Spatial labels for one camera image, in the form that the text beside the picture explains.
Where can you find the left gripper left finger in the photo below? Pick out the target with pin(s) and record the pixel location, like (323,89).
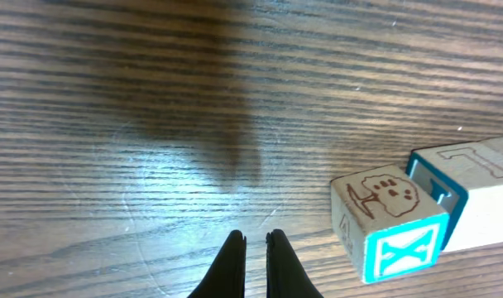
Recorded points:
(226,276)

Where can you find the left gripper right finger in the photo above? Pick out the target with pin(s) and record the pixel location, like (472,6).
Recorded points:
(286,277)

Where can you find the cream block pencil picture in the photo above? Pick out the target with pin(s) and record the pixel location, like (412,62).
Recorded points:
(387,224)

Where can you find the blue letter P block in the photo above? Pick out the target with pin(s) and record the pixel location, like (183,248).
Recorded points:
(466,179)

